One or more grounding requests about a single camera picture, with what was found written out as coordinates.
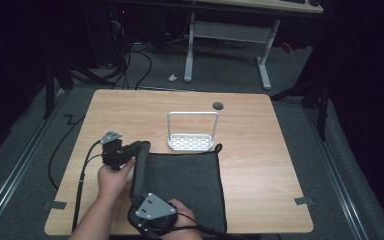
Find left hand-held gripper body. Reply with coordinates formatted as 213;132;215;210
100;130;138;171

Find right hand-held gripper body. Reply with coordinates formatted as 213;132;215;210
128;192;178;238

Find black cloth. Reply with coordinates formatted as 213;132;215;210
129;141;228;234

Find person's left hand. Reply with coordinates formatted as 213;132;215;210
97;158;137;200

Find person's right hand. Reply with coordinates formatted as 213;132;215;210
159;199;203;240

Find grey tape piece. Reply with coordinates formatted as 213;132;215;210
43;200;68;211
294;196;314;206

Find black metal stand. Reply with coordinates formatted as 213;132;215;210
269;78;331;141
42;53;76;120

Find dark computer tower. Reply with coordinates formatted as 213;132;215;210
86;4;131;68

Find desk with white legs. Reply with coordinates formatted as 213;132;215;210
183;0;324;91

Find white rack with handle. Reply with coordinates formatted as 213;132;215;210
166;111;220;152

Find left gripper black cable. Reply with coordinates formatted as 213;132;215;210
71;139;104;232

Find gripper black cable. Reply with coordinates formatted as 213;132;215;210
176;213;248;240
71;139;104;232

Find black floor cable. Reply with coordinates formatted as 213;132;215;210
47;114;87;191

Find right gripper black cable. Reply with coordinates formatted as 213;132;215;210
176;213;248;240

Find bundle of black cables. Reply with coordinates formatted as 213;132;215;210
108;41;154;91

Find metal floor rail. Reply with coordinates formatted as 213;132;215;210
0;88;68;234
304;106;371;240

